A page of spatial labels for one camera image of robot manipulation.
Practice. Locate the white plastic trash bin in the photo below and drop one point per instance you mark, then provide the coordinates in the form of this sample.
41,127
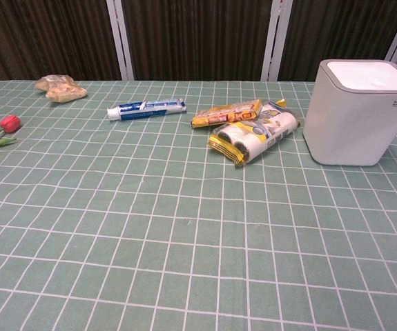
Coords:
350,127

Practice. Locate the yellow red snack packet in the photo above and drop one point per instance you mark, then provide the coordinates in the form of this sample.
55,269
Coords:
225,115

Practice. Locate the white rolls in yellow pack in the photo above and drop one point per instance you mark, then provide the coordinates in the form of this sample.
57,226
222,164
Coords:
257,132

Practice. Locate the green checkered tablecloth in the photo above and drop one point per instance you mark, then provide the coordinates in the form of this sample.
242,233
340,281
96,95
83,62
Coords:
150,224

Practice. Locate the blue white toothpaste tube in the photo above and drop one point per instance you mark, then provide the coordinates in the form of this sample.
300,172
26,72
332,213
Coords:
146,108

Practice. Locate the bagged beige snack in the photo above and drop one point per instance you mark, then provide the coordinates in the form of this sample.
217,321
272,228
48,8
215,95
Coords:
61,88

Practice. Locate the white folding screen frame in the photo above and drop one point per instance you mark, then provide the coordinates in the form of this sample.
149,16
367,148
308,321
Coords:
198,38

